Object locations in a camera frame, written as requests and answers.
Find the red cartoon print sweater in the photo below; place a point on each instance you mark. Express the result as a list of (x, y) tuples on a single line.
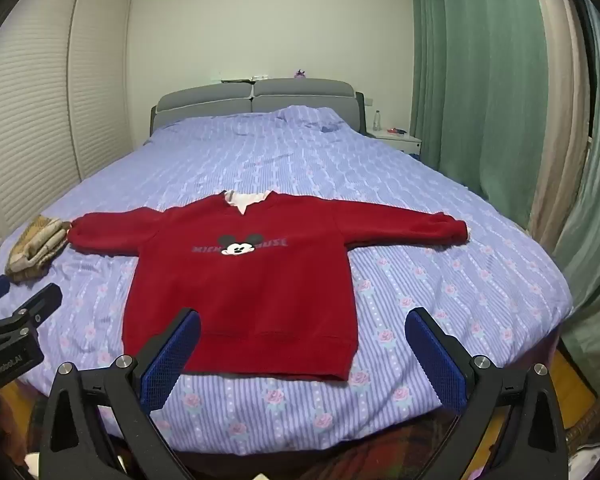
[(260, 300)]

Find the grey padded headboard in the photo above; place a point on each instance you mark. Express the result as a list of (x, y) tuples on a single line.
[(280, 91)]

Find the purple floral bed sheet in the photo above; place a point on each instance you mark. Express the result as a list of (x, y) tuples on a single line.
[(380, 185)]

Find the papers on headboard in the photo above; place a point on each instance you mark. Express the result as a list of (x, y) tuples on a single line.
[(242, 79)]

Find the white nightstand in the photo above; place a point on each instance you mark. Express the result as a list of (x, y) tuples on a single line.
[(397, 141)]

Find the red item on nightstand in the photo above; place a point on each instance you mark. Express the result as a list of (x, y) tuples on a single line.
[(397, 131)]

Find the white louvered wardrobe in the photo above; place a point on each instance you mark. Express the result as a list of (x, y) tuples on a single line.
[(35, 110)]

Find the folded brown patterned cloth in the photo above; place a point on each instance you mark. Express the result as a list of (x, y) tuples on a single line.
[(35, 247)]

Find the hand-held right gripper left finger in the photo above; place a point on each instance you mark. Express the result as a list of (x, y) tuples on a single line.
[(172, 357)]

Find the green curtain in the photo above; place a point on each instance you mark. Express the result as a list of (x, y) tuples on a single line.
[(470, 70), (595, 210)]

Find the beige curtain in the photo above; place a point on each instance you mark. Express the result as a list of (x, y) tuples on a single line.
[(562, 110)]

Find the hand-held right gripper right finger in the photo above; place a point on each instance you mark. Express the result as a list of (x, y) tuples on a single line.
[(437, 360)]

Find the purple toy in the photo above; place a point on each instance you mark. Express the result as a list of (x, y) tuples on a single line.
[(300, 74)]

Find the white cloth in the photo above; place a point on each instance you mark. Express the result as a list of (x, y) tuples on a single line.
[(587, 462)]

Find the clear plastic bottle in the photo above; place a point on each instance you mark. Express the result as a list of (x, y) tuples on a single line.
[(377, 121)]

